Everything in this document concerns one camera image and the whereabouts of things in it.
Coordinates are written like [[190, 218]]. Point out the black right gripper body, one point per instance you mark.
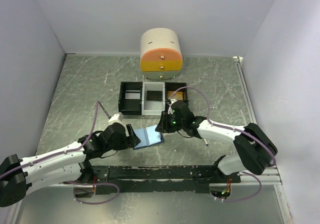
[[173, 124]]

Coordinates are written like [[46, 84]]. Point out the black right tray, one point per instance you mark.
[[178, 91]]

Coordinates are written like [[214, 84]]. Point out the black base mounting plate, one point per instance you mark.
[[196, 178]]

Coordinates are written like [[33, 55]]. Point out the round three-drawer storage box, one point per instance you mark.
[[160, 54]]

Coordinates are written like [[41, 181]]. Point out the black left tray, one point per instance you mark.
[[129, 107]]

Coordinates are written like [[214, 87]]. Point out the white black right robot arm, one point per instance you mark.
[[254, 150]]

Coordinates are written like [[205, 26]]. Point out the black card in tray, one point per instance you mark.
[[154, 98]]

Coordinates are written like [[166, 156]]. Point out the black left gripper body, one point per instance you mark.
[[122, 144]]

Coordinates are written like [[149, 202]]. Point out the black tray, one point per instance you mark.
[[129, 107], [178, 91]]

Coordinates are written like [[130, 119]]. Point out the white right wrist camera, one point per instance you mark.
[[170, 102]]

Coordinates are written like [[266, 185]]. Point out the gold card in tray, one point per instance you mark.
[[178, 95]]

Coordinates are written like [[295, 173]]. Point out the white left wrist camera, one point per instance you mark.
[[116, 118]]

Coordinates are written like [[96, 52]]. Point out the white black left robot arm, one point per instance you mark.
[[21, 176]]

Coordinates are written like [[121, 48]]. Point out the gold card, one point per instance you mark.
[[178, 95]]

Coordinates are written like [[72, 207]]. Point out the black card from holder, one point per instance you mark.
[[153, 94]]

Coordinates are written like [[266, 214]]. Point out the silver card in tray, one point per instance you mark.
[[132, 94]]

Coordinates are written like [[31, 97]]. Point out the black VIP card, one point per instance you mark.
[[153, 91]]

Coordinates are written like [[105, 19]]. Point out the blue leather card holder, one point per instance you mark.
[[148, 137]]

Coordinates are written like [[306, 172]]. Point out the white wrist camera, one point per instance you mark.
[[116, 118], [170, 102]]

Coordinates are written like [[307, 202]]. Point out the white middle tray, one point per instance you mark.
[[152, 108]]

